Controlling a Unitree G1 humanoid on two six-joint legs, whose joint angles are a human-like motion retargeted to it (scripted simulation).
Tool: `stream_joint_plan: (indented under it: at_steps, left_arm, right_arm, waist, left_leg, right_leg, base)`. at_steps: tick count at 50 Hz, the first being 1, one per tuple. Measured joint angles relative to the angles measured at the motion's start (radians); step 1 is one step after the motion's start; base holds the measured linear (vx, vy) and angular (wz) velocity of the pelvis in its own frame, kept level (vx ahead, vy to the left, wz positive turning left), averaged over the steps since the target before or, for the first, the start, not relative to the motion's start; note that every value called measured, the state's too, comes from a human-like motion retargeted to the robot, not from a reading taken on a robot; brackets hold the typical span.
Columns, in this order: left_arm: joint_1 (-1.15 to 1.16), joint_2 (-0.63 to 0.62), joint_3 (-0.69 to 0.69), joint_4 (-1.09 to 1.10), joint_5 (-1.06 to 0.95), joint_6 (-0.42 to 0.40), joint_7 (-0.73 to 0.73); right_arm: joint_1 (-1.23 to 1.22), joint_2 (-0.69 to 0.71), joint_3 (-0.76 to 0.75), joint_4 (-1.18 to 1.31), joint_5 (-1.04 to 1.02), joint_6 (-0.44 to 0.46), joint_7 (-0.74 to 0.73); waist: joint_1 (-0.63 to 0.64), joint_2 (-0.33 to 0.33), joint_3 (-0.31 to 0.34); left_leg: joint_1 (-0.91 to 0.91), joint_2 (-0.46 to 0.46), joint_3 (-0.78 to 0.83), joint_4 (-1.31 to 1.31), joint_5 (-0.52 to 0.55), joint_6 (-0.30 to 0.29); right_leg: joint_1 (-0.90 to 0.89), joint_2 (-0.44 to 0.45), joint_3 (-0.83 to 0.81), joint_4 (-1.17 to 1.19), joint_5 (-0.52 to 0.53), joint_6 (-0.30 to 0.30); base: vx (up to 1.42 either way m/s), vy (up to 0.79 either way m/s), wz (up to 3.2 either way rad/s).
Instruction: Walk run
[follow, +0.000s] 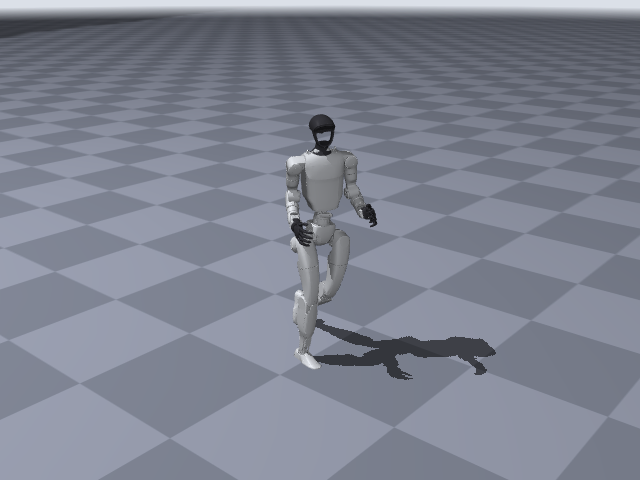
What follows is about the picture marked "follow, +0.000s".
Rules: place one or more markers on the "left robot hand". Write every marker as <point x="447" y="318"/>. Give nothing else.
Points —
<point x="369" y="213"/>

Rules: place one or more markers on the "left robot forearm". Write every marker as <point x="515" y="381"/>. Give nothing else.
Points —
<point x="357" y="202"/>

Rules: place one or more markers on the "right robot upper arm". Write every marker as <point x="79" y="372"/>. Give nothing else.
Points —
<point x="294" y="166"/>

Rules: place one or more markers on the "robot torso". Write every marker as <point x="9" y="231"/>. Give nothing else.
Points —
<point x="322" y="187"/>

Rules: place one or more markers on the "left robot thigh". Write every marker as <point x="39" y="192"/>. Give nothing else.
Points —
<point x="336" y="264"/>

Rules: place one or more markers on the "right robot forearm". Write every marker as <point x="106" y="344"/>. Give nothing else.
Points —
<point x="292" y="209"/>

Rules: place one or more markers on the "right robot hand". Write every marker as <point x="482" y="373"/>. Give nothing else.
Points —
<point x="298" y="230"/>

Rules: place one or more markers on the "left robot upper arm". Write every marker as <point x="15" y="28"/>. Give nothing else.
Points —
<point x="350" y="174"/>

